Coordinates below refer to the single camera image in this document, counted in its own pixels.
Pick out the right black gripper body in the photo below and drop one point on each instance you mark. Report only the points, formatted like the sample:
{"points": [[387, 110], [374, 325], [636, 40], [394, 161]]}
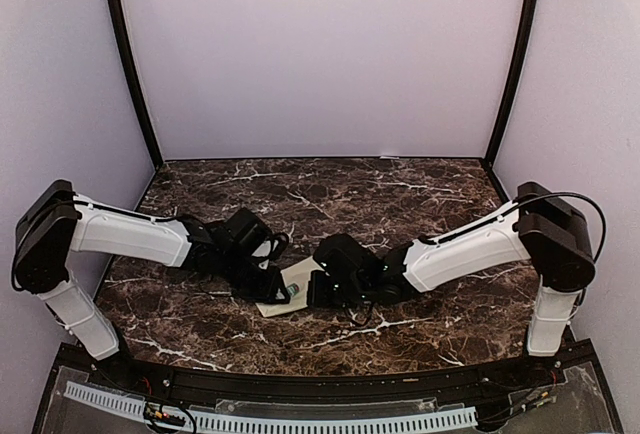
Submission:
{"points": [[323, 297]]}

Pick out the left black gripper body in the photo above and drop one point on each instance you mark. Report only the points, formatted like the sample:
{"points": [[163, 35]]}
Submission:
{"points": [[245, 284]]}

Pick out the green white glue stick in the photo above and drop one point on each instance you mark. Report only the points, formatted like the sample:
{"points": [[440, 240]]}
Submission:
{"points": [[295, 289]]}

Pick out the cream paper envelope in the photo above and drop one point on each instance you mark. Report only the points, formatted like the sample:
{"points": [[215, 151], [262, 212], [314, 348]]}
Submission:
{"points": [[296, 279]]}

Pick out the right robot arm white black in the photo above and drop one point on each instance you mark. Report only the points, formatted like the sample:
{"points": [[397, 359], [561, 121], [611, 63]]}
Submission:
{"points": [[538, 226]]}

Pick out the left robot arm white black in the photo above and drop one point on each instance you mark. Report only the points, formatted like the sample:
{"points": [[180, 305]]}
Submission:
{"points": [[62, 222]]}

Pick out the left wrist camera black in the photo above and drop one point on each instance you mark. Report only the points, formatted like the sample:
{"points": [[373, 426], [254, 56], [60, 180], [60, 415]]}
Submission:
{"points": [[252, 238]]}

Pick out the black front table rail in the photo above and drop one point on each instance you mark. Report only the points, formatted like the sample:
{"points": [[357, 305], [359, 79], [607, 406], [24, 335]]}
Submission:
{"points": [[485, 383]]}

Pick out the white slotted cable duct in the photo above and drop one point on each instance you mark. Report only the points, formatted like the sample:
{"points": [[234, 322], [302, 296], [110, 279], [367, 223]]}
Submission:
{"points": [[130, 407]]}

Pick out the small circuit board with wires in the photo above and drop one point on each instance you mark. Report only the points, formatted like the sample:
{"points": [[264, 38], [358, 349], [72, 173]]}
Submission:
{"points": [[158, 417]]}

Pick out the left black frame post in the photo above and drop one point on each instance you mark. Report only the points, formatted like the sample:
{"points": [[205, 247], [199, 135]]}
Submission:
{"points": [[129, 67]]}

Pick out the black frame post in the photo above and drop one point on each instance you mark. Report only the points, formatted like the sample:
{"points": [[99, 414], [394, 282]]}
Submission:
{"points": [[129, 67], [520, 47]]}

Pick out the right black frame post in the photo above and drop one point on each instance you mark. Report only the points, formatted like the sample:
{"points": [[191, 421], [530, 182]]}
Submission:
{"points": [[520, 47]]}

